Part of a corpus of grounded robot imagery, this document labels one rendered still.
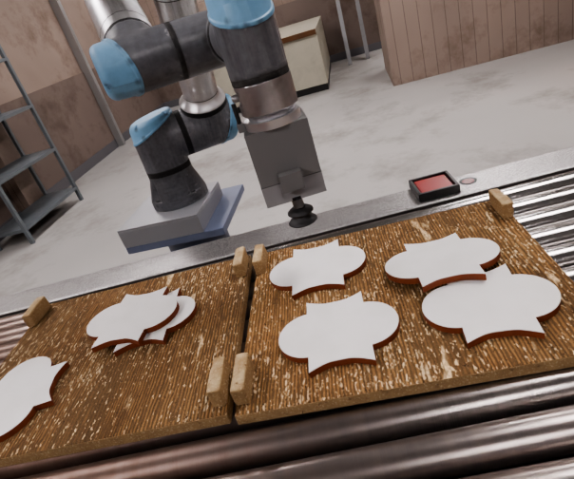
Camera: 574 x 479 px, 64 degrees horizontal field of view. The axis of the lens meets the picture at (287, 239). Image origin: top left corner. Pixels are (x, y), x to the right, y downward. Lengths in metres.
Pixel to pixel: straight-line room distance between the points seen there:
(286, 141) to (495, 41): 5.42
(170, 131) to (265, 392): 0.78
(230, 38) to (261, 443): 0.45
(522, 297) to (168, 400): 0.43
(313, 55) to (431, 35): 1.58
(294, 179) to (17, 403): 0.48
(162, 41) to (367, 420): 0.51
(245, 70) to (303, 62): 5.94
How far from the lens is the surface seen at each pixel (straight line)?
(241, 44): 0.57
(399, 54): 5.76
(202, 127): 1.19
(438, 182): 0.93
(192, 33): 0.66
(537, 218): 0.80
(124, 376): 0.69
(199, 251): 0.96
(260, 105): 0.58
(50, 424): 0.69
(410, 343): 0.56
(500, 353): 0.54
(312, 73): 6.53
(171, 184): 1.20
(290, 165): 0.61
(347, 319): 0.59
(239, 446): 0.54
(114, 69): 0.65
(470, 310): 0.58
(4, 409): 0.76
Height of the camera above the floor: 1.32
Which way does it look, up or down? 28 degrees down
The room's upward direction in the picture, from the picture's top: 18 degrees counter-clockwise
